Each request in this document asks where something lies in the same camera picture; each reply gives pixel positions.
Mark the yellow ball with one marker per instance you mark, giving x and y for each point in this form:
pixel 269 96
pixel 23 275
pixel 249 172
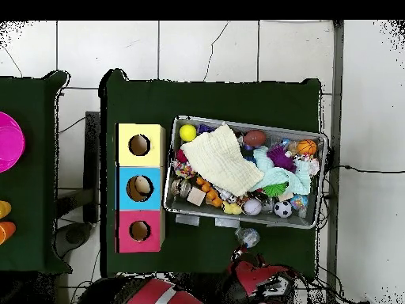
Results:
pixel 188 132

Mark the small wooden block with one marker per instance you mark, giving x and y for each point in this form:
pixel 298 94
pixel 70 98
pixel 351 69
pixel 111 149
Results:
pixel 196 196

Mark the magenta plate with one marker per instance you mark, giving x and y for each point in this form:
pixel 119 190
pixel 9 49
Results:
pixel 9 142

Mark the clear mesh bin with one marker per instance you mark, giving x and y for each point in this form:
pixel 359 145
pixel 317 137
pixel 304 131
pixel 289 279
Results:
pixel 247 217

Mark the white ball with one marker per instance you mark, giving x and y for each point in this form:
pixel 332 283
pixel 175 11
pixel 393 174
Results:
pixel 252 206

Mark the orange toy basketball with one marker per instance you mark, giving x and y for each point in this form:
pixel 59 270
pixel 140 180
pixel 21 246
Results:
pixel 307 147

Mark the cream yellow cloth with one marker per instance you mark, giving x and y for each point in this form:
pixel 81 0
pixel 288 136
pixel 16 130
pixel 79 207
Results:
pixel 220 159

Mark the brown toy football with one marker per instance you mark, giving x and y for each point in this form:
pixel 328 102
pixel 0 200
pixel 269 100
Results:
pixel 255 137

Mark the clear plastic packet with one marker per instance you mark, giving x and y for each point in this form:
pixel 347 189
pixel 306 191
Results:
pixel 248 237

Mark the green spiky ball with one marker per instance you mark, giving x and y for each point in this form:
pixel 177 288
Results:
pixel 276 189

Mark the yellow cup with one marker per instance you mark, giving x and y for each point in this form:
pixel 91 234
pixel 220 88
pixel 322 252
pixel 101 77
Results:
pixel 4 209

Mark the small soccer ball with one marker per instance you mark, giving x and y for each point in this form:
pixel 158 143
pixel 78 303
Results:
pixel 283 208

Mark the purple spiky toy with eyes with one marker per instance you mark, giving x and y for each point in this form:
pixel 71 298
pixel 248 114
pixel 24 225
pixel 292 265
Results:
pixel 280 158

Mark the dark green side table cloth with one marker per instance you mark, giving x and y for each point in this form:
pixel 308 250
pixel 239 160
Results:
pixel 28 183

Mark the orange cup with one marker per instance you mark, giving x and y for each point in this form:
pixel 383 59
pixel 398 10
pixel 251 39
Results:
pixel 6 232

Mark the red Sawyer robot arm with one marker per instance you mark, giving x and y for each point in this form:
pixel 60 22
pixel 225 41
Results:
pixel 158 294

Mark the mint green cloth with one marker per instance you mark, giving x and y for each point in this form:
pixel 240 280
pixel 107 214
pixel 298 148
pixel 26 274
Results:
pixel 297 177

